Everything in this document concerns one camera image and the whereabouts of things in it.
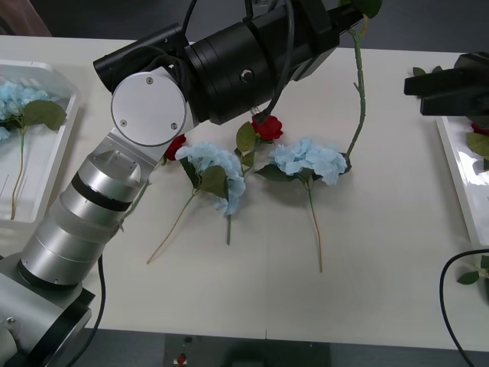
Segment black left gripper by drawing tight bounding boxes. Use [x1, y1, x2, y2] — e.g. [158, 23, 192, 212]
[290, 0, 364, 82]

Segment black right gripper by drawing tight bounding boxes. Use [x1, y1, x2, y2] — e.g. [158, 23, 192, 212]
[403, 52, 489, 116]

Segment red rose with green stem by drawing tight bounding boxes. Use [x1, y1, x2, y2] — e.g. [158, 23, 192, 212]
[227, 114, 284, 245]
[465, 122, 489, 173]
[343, 0, 384, 173]

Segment pale blue flower dark leaves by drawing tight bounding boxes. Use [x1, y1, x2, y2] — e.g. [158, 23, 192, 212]
[254, 137, 352, 273]

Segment pale blue flower olive leaf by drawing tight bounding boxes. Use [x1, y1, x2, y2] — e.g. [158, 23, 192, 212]
[146, 141, 248, 265]

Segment loose green leaf twig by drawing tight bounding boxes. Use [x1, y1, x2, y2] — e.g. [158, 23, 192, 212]
[456, 254, 489, 286]
[412, 65, 444, 77]

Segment shallow white box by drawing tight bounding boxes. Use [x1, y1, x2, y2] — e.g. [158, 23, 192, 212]
[0, 59, 82, 234]
[435, 114, 489, 246]

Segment pale blue flower with stem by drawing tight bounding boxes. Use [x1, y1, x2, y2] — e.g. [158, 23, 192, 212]
[0, 80, 68, 222]

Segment person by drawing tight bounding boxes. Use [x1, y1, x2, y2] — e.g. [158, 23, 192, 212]
[0, 0, 53, 37]

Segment dark robot torso base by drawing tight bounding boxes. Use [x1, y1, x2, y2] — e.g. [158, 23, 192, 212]
[164, 333, 332, 367]

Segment black cable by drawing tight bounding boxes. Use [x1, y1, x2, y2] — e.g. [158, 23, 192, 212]
[439, 248, 489, 367]

